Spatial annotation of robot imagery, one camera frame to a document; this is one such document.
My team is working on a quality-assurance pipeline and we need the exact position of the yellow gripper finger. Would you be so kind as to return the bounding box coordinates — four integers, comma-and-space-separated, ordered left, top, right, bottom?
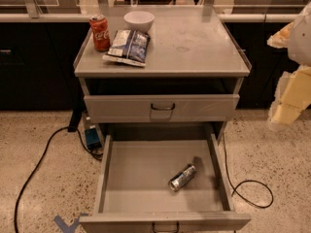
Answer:
267, 65, 311, 131
267, 22, 294, 49

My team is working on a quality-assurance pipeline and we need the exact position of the silver blue redbull can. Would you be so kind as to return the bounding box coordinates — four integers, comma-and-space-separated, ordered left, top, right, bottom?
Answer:
168, 164, 196, 192

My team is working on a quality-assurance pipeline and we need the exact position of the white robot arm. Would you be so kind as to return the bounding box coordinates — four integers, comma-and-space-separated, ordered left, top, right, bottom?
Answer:
267, 3, 311, 132

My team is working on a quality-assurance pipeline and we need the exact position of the grey drawer cabinet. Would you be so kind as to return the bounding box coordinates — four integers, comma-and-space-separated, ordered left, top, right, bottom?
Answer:
75, 6, 250, 140

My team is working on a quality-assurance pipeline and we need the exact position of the red coca-cola can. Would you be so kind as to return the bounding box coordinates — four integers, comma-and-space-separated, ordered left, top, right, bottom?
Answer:
89, 15, 110, 51

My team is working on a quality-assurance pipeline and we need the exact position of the open grey middle drawer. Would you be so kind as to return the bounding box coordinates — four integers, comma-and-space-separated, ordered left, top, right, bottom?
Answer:
81, 135, 251, 233

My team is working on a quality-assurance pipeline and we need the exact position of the closed grey top drawer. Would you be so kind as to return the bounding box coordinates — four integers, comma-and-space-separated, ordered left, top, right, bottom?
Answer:
85, 94, 239, 123

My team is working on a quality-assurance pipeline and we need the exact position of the white bowl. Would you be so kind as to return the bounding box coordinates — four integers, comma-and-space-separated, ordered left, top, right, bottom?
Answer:
123, 11, 155, 33

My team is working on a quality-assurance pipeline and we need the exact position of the blue white chip bag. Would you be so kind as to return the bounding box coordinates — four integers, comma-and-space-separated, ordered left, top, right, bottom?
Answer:
102, 30, 150, 67

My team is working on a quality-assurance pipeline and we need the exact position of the blue power box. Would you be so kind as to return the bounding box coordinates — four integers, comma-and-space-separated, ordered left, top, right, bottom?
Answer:
85, 128, 101, 150

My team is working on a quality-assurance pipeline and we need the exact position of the blue floor tape mark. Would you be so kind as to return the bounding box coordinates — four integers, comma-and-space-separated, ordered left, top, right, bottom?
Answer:
52, 213, 89, 233

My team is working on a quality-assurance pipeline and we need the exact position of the black floor cable right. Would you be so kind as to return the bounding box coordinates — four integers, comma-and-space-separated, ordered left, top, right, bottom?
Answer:
222, 139, 275, 210

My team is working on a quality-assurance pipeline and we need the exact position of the black floor cable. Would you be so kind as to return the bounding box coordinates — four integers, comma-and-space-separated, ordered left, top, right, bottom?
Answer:
13, 125, 104, 233
222, 139, 275, 210

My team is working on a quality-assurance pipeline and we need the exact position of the black floor cable left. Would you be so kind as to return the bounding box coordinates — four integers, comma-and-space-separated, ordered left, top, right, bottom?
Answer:
13, 125, 104, 233

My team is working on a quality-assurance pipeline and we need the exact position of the dark counter with rail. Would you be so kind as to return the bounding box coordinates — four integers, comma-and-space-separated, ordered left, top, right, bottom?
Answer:
0, 21, 298, 111

